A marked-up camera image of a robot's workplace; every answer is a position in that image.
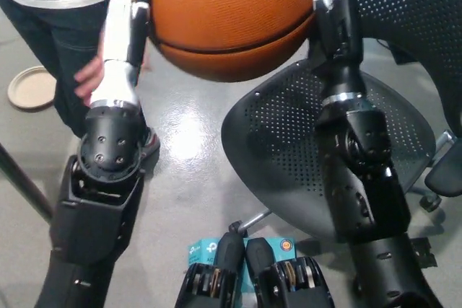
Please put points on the black perforated chair seat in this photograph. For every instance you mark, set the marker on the black perforated chair seat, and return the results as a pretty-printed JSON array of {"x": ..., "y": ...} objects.
[{"x": 281, "y": 135}]

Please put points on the black slanted pole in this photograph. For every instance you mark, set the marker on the black slanted pole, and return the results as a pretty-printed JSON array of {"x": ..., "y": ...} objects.
[{"x": 25, "y": 185}]

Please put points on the black tape square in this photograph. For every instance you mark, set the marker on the black tape square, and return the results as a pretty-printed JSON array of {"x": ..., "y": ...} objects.
[{"x": 424, "y": 252}]

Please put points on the person's bare hand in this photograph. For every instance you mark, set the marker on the person's bare hand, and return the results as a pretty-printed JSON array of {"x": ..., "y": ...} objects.
[{"x": 90, "y": 81}]

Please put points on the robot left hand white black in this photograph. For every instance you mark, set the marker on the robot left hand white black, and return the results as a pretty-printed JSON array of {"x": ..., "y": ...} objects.
[{"x": 117, "y": 70}]

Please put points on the black chair armrest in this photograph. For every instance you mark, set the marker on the black chair armrest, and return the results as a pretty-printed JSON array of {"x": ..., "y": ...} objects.
[{"x": 445, "y": 178}]

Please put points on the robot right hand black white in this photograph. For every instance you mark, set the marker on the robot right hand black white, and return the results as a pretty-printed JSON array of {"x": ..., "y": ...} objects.
[{"x": 343, "y": 41}]

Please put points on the orange Wilson basketball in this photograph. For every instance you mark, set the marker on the orange Wilson basketball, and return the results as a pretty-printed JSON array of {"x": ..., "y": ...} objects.
[{"x": 231, "y": 23}]

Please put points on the person in grey shirt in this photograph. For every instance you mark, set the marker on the person in grey shirt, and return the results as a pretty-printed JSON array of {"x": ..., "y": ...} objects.
[{"x": 54, "y": 34}]

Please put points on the small black floor box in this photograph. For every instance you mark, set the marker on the small black floor box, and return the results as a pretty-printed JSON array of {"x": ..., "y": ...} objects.
[{"x": 398, "y": 56}]

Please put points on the black perforated chair backrest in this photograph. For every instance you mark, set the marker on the black perforated chair backrest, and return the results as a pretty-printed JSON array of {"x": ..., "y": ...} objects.
[{"x": 415, "y": 16}]

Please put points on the beige paper plate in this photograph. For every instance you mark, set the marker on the beige paper plate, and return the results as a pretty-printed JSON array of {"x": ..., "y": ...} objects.
[{"x": 30, "y": 88}]

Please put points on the teal TP-Link box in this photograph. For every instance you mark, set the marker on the teal TP-Link box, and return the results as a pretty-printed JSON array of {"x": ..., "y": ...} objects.
[{"x": 202, "y": 250}]

